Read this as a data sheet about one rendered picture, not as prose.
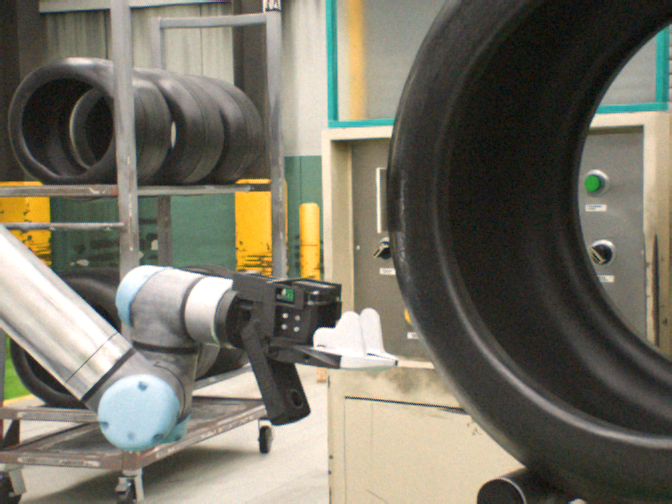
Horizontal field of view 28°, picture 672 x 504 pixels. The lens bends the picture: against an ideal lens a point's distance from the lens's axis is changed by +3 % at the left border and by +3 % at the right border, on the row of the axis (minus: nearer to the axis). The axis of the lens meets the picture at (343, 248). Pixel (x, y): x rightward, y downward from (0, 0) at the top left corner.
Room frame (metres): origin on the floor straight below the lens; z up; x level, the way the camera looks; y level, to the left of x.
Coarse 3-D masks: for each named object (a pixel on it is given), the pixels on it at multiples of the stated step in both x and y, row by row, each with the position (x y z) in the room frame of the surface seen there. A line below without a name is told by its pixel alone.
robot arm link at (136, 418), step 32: (0, 224) 1.40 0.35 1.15; (0, 256) 1.36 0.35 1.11; (32, 256) 1.39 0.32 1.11; (0, 288) 1.36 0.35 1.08; (32, 288) 1.36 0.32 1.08; (64, 288) 1.38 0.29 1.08; (0, 320) 1.37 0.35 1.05; (32, 320) 1.36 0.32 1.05; (64, 320) 1.36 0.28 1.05; (96, 320) 1.38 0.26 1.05; (32, 352) 1.37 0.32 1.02; (64, 352) 1.36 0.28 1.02; (96, 352) 1.36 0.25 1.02; (128, 352) 1.38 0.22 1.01; (64, 384) 1.38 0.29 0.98; (96, 384) 1.36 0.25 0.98; (128, 384) 1.34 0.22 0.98; (160, 384) 1.36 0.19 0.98; (128, 416) 1.34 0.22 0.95; (160, 416) 1.34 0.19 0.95; (128, 448) 1.34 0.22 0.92
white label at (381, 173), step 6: (378, 174) 1.22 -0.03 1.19; (384, 174) 1.25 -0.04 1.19; (378, 180) 1.22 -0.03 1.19; (384, 180) 1.25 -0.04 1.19; (378, 186) 1.22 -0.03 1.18; (384, 186) 1.25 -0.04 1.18; (378, 192) 1.22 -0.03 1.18; (384, 192) 1.25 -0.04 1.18; (378, 198) 1.22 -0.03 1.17; (384, 198) 1.25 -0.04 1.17; (378, 204) 1.22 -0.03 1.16; (384, 204) 1.25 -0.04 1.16; (378, 210) 1.22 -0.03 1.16; (384, 210) 1.25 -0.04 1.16; (378, 216) 1.22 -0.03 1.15; (384, 216) 1.25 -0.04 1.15; (378, 222) 1.22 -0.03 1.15; (384, 222) 1.25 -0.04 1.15; (378, 228) 1.22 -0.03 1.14; (384, 228) 1.25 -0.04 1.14
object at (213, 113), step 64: (128, 0) 4.68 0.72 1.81; (64, 64) 4.87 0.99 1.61; (128, 64) 4.67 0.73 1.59; (64, 128) 5.20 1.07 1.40; (128, 128) 4.65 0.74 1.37; (192, 128) 5.16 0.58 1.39; (256, 128) 5.64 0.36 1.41; (0, 192) 4.84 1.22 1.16; (64, 192) 4.74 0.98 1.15; (128, 192) 4.65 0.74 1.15; (192, 192) 5.37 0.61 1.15; (128, 256) 4.65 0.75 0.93; (0, 384) 4.88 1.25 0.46; (0, 448) 4.89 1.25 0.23; (64, 448) 4.95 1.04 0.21
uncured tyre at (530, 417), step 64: (448, 0) 1.22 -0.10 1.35; (512, 0) 1.14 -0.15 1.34; (576, 0) 1.37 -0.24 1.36; (640, 0) 1.36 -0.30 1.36; (448, 64) 1.18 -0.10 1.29; (512, 64) 1.37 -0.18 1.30; (576, 64) 1.40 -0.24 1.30; (448, 128) 1.19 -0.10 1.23; (512, 128) 1.41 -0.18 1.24; (576, 128) 1.40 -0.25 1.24; (448, 192) 1.34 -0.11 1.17; (512, 192) 1.42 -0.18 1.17; (576, 192) 1.43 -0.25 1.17; (448, 256) 1.19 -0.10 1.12; (512, 256) 1.41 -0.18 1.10; (576, 256) 1.40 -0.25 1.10; (448, 320) 1.18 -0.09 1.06; (512, 320) 1.38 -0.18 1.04; (576, 320) 1.40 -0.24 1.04; (448, 384) 1.22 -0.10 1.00; (512, 384) 1.14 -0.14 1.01; (576, 384) 1.36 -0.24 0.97; (640, 384) 1.36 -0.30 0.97; (512, 448) 1.17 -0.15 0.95; (576, 448) 1.11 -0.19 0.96; (640, 448) 1.08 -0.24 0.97
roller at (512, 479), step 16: (496, 480) 1.16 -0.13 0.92; (512, 480) 1.17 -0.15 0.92; (528, 480) 1.18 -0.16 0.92; (544, 480) 1.20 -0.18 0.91; (480, 496) 1.17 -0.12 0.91; (496, 496) 1.16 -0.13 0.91; (512, 496) 1.15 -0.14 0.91; (528, 496) 1.16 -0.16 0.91; (544, 496) 1.19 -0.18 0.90; (560, 496) 1.21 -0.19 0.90
